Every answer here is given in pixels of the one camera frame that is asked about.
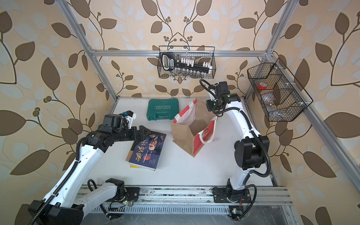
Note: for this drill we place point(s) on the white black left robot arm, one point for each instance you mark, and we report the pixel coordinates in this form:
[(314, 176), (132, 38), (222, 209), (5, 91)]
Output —
[(61, 205)]

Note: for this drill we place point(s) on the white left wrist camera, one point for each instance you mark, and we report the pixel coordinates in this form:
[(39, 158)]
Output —
[(129, 117)]

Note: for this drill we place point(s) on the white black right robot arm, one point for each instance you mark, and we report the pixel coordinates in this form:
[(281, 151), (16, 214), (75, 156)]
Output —
[(251, 150)]

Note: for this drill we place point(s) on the red tape roll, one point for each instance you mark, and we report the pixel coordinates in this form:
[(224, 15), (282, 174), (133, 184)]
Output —
[(262, 86)]

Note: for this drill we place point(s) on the black socket wrench set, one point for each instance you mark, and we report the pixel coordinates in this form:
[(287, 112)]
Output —
[(168, 63)]

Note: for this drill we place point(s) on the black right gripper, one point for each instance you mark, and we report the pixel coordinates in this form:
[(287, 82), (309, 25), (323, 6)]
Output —
[(210, 108)]

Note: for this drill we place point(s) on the black wire basket back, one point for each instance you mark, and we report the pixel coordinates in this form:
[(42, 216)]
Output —
[(195, 62)]

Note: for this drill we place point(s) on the green plastic tool case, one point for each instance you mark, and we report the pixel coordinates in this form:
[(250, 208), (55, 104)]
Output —
[(162, 109)]

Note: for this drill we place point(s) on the black wire basket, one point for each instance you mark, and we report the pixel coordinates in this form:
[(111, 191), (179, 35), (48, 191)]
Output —
[(195, 62), (285, 97)]

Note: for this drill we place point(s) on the burlap canvas bag red front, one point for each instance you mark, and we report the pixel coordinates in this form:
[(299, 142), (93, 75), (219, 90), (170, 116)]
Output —
[(194, 127)]

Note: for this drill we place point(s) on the small circuit board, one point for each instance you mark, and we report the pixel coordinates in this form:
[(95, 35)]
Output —
[(235, 213)]

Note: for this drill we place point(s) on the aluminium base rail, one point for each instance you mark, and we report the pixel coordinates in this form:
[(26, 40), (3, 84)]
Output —
[(195, 200)]

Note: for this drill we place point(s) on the dark blue portrait book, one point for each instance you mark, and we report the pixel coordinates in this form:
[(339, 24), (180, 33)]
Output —
[(147, 152)]

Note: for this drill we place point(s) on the black wire basket right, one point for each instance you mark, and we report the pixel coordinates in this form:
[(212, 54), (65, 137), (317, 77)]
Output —
[(285, 97)]

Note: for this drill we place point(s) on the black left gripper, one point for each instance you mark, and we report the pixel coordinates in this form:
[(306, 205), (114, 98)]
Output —
[(134, 137)]

